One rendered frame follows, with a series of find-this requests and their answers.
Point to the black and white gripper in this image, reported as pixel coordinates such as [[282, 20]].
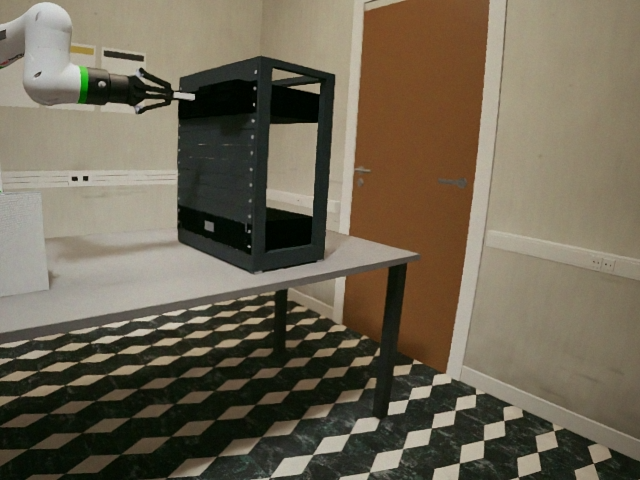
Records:
[[119, 91]]

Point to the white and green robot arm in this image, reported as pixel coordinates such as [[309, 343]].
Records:
[[49, 78]]

